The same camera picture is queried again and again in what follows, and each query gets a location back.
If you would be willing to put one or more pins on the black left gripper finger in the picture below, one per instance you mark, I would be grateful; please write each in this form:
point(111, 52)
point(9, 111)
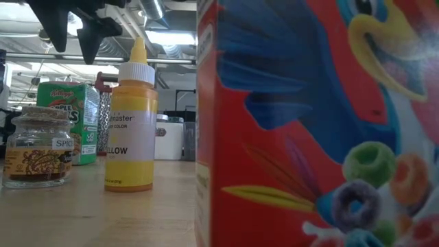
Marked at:
point(55, 24)
point(96, 37)

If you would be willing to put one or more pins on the green Apple Jacks box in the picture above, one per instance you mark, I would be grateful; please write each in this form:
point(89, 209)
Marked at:
point(61, 96)

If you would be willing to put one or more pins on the yellow food colouring bottle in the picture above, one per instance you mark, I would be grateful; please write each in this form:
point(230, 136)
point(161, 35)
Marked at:
point(130, 137)

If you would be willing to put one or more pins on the green lid spice jar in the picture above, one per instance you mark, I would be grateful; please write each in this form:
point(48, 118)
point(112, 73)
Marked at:
point(176, 119)

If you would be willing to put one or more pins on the fluorescent ceiling light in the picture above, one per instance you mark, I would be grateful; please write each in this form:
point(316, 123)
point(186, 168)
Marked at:
point(175, 37)

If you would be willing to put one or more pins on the grey ceiling pipe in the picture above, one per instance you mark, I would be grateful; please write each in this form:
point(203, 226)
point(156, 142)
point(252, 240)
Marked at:
point(171, 61)

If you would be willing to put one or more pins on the white plastic bin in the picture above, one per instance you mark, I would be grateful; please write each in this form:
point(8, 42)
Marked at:
point(169, 144)

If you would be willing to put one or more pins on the cork lid glass spice jar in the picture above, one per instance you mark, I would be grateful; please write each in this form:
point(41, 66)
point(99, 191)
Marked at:
point(37, 161)

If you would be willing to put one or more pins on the red Froot Loops box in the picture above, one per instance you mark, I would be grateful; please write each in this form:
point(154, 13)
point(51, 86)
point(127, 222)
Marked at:
point(308, 120)

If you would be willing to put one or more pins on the silver ceiling duct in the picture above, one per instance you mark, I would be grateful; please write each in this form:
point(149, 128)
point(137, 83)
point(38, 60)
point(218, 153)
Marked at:
point(110, 48)

